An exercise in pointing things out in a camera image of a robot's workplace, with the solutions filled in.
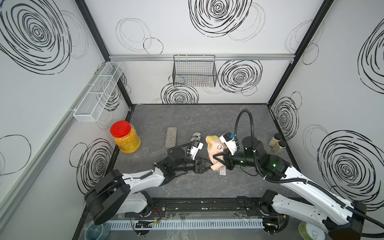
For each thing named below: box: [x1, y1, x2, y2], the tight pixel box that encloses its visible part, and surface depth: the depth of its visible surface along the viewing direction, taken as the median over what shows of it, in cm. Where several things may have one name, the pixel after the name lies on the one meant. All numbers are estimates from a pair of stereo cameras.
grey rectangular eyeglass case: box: [165, 127, 178, 151], surface depth 101 cm
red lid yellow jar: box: [110, 120, 142, 154], surface depth 87 cm
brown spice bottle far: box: [268, 133, 283, 148], surface depth 93 cm
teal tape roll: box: [84, 222, 110, 240], surface depth 65 cm
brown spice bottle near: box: [272, 140, 287, 154], surface depth 90 cm
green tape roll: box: [298, 222, 326, 240], surface depth 65 cm
